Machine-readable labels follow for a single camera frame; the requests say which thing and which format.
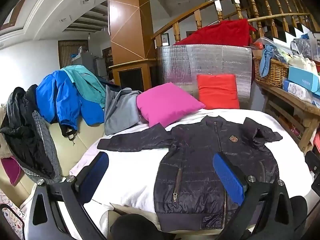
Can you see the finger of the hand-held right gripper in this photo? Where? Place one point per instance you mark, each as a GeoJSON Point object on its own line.
{"type": "Point", "coordinates": [312, 165]}

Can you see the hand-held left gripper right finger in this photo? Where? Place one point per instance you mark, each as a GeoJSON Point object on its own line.
{"type": "Point", "coordinates": [228, 180]}

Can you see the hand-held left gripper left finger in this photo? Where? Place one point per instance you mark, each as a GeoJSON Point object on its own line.
{"type": "Point", "coordinates": [96, 172]}

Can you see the dark navy quilted jacket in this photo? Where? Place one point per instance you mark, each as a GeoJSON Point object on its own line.
{"type": "Point", "coordinates": [195, 155]}

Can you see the white blanket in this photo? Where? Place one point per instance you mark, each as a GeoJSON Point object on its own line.
{"type": "Point", "coordinates": [130, 177]}

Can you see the cream sofa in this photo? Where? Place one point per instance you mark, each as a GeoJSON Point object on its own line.
{"type": "Point", "coordinates": [85, 132]}

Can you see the grey knit garment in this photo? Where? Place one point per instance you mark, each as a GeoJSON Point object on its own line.
{"type": "Point", "coordinates": [46, 140]}

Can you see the wooden table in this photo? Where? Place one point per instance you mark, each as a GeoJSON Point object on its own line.
{"type": "Point", "coordinates": [295, 105]}

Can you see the patterned white box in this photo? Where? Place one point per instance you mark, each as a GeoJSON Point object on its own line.
{"type": "Point", "coordinates": [298, 91]}

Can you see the blue jacket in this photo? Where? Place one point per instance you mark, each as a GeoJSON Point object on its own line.
{"type": "Point", "coordinates": [57, 97]}

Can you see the magenta cloth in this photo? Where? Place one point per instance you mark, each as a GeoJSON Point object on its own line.
{"type": "Point", "coordinates": [11, 170]}

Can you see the black puffer jacket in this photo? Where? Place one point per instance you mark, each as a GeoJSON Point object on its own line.
{"type": "Point", "coordinates": [22, 130]}

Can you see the blue cardboard box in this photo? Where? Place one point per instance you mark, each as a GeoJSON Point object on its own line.
{"type": "Point", "coordinates": [302, 78]}

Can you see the red pillow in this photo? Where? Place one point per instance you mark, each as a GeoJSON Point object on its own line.
{"type": "Point", "coordinates": [217, 92]}

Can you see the teal jacket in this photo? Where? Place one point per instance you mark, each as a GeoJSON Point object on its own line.
{"type": "Point", "coordinates": [87, 82]}

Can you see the pink pillow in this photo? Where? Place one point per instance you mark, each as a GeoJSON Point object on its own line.
{"type": "Point", "coordinates": [165, 105]}

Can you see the printed cloth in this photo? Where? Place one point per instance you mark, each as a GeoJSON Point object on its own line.
{"type": "Point", "coordinates": [10, 217]}

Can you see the wicker basket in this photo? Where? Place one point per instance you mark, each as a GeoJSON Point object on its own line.
{"type": "Point", "coordinates": [272, 72]}

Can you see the grey refrigerator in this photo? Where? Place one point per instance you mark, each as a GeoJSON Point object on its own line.
{"type": "Point", "coordinates": [83, 62]}

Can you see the blue cloth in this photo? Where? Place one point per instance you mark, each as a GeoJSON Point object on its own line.
{"type": "Point", "coordinates": [265, 60]}

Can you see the clear plastic bag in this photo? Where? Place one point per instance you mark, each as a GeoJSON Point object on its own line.
{"type": "Point", "coordinates": [301, 47]}

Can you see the silver foil mat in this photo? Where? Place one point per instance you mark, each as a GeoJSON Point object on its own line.
{"type": "Point", "coordinates": [200, 60]}

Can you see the red blanket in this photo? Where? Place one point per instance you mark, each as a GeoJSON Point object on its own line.
{"type": "Point", "coordinates": [220, 33]}

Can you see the wooden stair railing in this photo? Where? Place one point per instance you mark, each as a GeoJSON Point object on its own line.
{"type": "Point", "coordinates": [177, 31]}

